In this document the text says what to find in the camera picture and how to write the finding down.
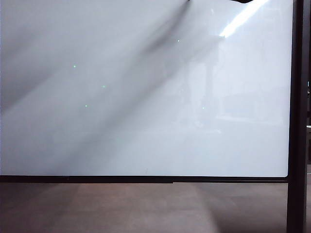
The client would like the white glossy whiteboard panel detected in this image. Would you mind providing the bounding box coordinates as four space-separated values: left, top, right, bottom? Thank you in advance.
0 0 294 177

